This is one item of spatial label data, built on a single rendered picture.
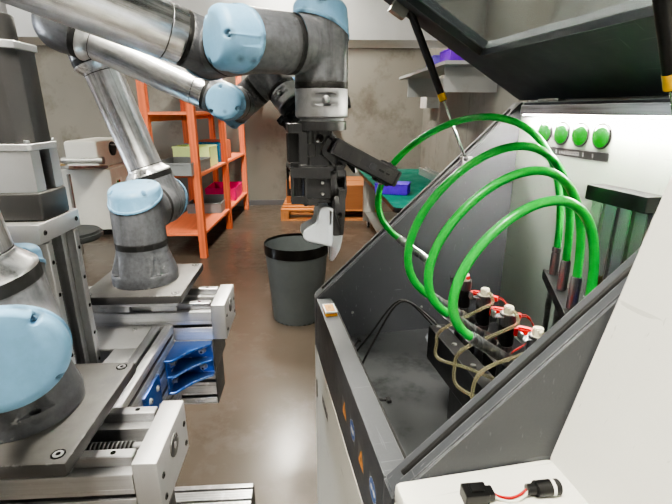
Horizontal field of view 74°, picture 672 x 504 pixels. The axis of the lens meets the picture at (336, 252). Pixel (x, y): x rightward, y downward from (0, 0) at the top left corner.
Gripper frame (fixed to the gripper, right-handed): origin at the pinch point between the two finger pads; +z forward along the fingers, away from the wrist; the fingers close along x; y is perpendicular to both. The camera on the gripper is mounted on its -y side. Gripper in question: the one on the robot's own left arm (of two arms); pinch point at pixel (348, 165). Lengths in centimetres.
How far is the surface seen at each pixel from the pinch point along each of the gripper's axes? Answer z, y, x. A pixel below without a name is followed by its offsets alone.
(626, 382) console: 55, -19, 34
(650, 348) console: 52, -24, 35
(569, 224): 37.8, -27.0, 2.1
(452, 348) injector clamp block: 44.9, 3.9, 5.0
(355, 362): 36.4, 19.7, 12.4
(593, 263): 44, -25, 19
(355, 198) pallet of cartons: -129, 131, -467
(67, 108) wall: -483, 370, -353
